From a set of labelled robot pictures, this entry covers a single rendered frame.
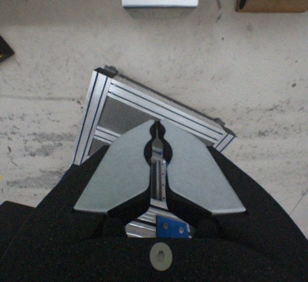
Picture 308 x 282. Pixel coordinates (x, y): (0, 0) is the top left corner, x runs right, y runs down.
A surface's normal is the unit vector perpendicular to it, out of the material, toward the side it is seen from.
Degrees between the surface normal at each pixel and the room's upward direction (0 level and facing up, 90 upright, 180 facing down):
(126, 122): 0
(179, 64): 0
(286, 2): 19
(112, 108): 0
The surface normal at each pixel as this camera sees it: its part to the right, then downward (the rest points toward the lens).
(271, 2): -0.01, 0.76
